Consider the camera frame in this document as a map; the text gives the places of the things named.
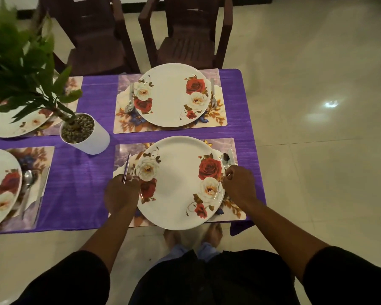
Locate green plant in white pot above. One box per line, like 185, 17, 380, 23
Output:
0, 6, 111, 155

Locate person's left foot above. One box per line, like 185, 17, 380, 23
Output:
163, 230, 178, 248

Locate person's black shirt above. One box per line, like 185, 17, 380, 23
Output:
11, 246, 381, 305

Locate white rose print plate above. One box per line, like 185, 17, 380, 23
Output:
132, 62, 212, 128
0, 98, 56, 139
133, 136, 226, 231
0, 148, 23, 234

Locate brown plastic armchair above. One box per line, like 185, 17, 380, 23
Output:
38, 0, 140, 77
138, 0, 234, 69

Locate person's foot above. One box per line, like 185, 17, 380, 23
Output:
163, 230, 178, 248
206, 222, 224, 247

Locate steel fork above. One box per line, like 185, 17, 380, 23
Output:
209, 78, 218, 110
122, 152, 133, 185

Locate person's light blue trousers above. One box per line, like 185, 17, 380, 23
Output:
149, 243, 221, 270

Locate person's left hand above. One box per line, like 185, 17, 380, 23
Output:
104, 174, 142, 215

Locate person's right hand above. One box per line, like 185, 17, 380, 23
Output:
221, 165, 258, 208

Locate person's right foot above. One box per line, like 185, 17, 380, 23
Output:
206, 222, 224, 247

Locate person's right forearm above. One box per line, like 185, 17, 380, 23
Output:
241, 197, 329, 283

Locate purple tablecloth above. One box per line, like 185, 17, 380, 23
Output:
0, 69, 267, 237

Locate floral print placemat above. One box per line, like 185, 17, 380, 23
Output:
0, 76, 84, 139
113, 69, 228, 134
0, 146, 55, 234
109, 138, 247, 227

